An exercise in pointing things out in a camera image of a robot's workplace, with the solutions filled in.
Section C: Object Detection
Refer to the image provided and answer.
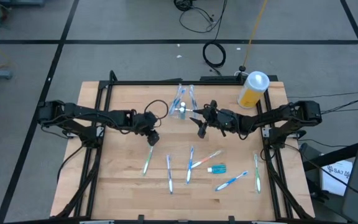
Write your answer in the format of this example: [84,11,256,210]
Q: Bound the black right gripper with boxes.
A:
[191,100,242,139]

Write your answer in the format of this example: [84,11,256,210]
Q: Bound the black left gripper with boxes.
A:
[133,110,161,147]

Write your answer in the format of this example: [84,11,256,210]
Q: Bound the green white toothbrush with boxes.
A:
[142,145,155,177]
[253,153,262,194]

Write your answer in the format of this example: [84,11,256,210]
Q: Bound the orange white toothbrush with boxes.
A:
[191,150,223,169]

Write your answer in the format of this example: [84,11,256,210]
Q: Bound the pale toothbrush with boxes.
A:
[174,83,183,107]

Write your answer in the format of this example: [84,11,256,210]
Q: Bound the clear acrylic organizer box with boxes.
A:
[168,83,200,122]

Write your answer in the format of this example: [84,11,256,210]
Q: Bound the black power strip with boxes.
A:
[200,75,241,83]

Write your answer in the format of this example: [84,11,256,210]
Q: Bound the yellow wipes canister white lid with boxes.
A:
[236,70,270,110]

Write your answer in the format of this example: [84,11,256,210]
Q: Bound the black slanted stand leg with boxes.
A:
[303,136,358,172]

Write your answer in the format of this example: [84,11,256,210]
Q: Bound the white printed box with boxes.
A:
[320,160,354,197]

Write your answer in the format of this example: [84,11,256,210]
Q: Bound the black aluminium table frame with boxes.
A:
[54,70,315,224]

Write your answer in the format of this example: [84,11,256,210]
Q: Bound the black coiled floor cable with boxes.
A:
[202,42,227,68]

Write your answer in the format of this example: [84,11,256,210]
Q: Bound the black loose floor cable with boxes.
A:
[174,0,227,34]

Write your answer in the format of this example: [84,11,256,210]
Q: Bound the yellow hanging cable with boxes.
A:
[243,0,269,68]

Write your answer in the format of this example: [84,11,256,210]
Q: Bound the thin black floor cable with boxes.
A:
[287,90,358,100]

